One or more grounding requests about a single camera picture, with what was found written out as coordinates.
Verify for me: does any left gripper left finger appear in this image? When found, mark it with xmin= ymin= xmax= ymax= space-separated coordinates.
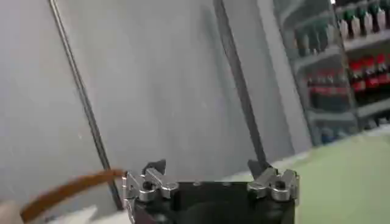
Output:
xmin=121 ymin=159 xmax=179 ymax=203

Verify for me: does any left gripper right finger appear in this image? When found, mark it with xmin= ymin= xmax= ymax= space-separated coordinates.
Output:
xmin=247 ymin=159 xmax=301 ymax=203

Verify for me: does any brown curved strap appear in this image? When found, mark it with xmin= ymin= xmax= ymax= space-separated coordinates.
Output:
xmin=19 ymin=169 xmax=126 ymax=223

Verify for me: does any light green cloth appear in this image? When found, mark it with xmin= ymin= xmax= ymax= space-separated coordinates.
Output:
xmin=225 ymin=133 xmax=390 ymax=224

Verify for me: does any shelf rack with bottles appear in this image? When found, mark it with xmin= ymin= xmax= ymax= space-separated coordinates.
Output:
xmin=273 ymin=0 xmax=390 ymax=146

